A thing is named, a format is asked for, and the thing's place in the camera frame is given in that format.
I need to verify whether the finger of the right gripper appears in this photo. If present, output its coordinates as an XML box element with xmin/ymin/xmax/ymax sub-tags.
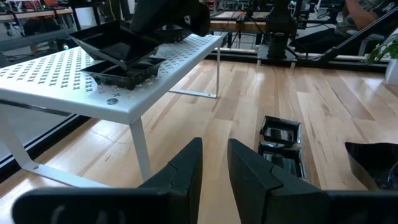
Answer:
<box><xmin>120</xmin><ymin>0</ymin><xmax>184</xmax><ymax>70</ymax></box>

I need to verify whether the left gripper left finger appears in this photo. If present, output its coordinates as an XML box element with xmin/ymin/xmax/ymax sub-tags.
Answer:
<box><xmin>12</xmin><ymin>138</ymin><xmax>203</xmax><ymax>224</ymax></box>

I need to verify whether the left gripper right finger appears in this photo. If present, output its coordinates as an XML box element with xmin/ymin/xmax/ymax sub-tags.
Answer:
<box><xmin>228</xmin><ymin>138</ymin><xmax>398</xmax><ymax>224</ymax></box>

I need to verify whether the black round wavy mini plate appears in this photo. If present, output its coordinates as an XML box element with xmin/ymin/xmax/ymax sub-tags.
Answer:
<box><xmin>155</xmin><ymin>26</ymin><xmax>193</xmax><ymax>44</ymax></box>

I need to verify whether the black wavy square mini plate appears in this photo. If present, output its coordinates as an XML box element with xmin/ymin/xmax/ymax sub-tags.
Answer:
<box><xmin>344</xmin><ymin>141</ymin><xmax>398</xmax><ymax>191</ymax></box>

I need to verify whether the wooden background workbench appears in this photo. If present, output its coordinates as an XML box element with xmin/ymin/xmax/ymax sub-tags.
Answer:
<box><xmin>210</xmin><ymin>11</ymin><xmax>270</xmax><ymax>34</ymax></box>

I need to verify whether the white perforated metal shelf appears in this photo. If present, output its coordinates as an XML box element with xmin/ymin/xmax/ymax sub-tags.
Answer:
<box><xmin>0</xmin><ymin>33</ymin><xmax>224</xmax><ymax>189</ymax></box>

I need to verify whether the wooden background desk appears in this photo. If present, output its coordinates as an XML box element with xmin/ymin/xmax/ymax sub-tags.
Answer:
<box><xmin>0</xmin><ymin>7</ymin><xmax>74</xmax><ymax>22</ymax></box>

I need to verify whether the person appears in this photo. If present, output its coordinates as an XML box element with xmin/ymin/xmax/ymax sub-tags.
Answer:
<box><xmin>335</xmin><ymin>0</ymin><xmax>398</xmax><ymax>40</ymax></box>

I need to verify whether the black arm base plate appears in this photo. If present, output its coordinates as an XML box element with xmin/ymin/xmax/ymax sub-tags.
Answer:
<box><xmin>256</xmin><ymin>43</ymin><xmax>299</xmax><ymax>68</ymax></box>

